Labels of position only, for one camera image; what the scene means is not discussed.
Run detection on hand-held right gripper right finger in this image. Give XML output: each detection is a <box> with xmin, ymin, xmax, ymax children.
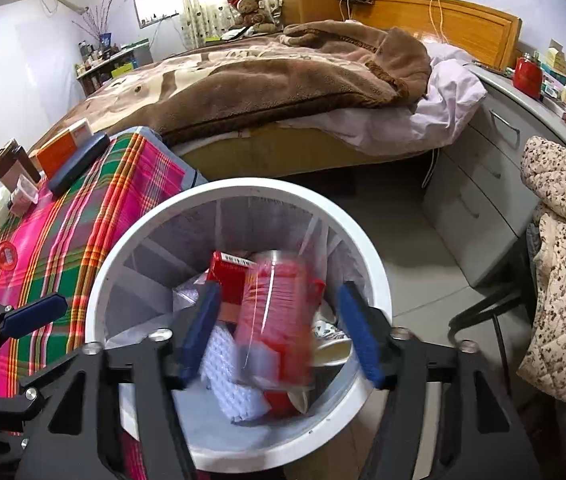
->
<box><xmin>338</xmin><ymin>281</ymin><xmax>544</xmax><ymax>480</ymax></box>

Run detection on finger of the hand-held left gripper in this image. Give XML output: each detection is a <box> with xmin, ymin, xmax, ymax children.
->
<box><xmin>0</xmin><ymin>382</ymin><xmax>46</xmax><ymax>433</ymax></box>
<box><xmin>0</xmin><ymin>294</ymin><xmax>69</xmax><ymax>357</ymax></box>

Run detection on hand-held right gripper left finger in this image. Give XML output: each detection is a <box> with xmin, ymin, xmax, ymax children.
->
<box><xmin>16</xmin><ymin>282</ymin><xmax>224</xmax><ymax>480</ymax></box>

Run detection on white yogurt cup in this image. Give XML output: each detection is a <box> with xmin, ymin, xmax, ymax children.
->
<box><xmin>309</xmin><ymin>317</ymin><xmax>355</xmax><ymax>368</ymax></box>

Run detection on white foam fruit net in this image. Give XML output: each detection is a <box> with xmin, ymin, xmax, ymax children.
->
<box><xmin>200</xmin><ymin>322</ymin><xmax>271</xmax><ymax>423</ymax></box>

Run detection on red and white medicine box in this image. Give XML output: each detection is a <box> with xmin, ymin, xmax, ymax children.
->
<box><xmin>207</xmin><ymin>251</ymin><xmax>259</xmax><ymax>321</ymax></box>

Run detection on red tin can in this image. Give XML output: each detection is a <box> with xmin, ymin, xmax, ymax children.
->
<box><xmin>233</xmin><ymin>249</ymin><xmax>327</xmax><ymax>396</ymax></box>

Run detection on white trash bin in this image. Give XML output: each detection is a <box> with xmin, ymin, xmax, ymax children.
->
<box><xmin>84</xmin><ymin>176</ymin><xmax>394</xmax><ymax>472</ymax></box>

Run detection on plaid tablecloth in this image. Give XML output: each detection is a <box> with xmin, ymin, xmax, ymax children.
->
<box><xmin>0</xmin><ymin>132</ymin><xmax>187</xmax><ymax>480</ymax></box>

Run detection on clear bin liner bag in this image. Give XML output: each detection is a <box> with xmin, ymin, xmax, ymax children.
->
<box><xmin>108</xmin><ymin>200</ymin><xmax>364</xmax><ymax>351</ymax></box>

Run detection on crumpled clear plastic cup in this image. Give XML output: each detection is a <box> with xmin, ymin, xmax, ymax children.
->
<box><xmin>8</xmin><ymin>175</ymin><xmax>40</xmax><ymax>218</ymax></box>

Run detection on black metal chair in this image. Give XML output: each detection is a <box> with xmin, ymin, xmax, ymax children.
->
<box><xmin>448</xmin><ymin>200</ymin><xmax>564</xmax><ymax>396</ymax></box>

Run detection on dark glasses case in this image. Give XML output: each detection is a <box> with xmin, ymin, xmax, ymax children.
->
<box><xmin>48</xmin><ymin>131</ymin><xmax>111</xmax><ymax>197</ymax></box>

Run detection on orange cardboard box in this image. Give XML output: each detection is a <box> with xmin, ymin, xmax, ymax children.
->
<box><xmin>28</xmin><ymin>118</ymin><xmax>95</xmax><ymax>181</ymax></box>

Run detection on grey drawer cabinet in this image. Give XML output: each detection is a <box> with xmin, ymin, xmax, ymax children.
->
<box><xmin>420</xmin><ymin>62</ymin><xmax>566</xmax><ymax>288</ymax></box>

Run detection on brown patterned bedspread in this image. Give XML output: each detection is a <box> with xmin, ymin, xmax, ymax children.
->
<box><xmin>30</xmin><ymin>32</ymin><xmax>414</xmax><ymax>148</ymax></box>

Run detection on brown fleece blanket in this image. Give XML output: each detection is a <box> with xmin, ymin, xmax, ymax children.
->
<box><xmin>155</xmin><ymin>20</ymin><xmax>434</xmax><ymax>146</ymax></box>

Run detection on white quilt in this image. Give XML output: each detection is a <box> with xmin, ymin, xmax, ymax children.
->
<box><xmin>308</xmin><ymin>42</ymin><xmax>488</xmax><ymax>157</ymax></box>

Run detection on shelf with bottles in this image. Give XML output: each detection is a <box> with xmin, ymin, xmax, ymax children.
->
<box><xmin>74</xmin><ymin>40</ymin><xmax>154</xmax><ymax>96</ymax></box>

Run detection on vase with branches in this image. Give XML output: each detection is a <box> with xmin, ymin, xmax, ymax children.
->
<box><xmin>72</xmin><ymin>0</ymin><xmax>114</xmax><ymax>46</ymax></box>

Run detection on red tin canister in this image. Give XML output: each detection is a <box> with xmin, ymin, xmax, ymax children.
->
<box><xmin>513</xmin><ymin>52</ymin><xmax>544</xmax><ymax>100</ymax></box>

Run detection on brown teddy bear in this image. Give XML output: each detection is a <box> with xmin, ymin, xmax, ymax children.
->
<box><xmin>227</xmin><ymin>0</ymin><xmax>276</xmax><ymax>33</ymax></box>

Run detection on wooden bed headboard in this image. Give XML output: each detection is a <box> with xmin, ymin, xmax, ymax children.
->
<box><xmin>353</xmin><ymin>0</ymin><xmax>522</xmax><ymax>71</ymax></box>

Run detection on heart print curtain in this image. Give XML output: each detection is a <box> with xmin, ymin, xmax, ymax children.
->
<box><xmin>170</xmin><ymin>0</ymin><xmax>284</xmax><ymax>48</ymax></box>

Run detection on window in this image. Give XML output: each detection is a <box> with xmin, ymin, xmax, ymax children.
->
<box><xmin>130</xmin><ymin>0</ymin><xmax>184</xmax><ymax>30</ymax></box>

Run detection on pale green box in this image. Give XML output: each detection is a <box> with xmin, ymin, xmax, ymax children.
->
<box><xmin>545</xmin><ymin>40</ymin><xmax>566</xmax><ymax>68</ymax></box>

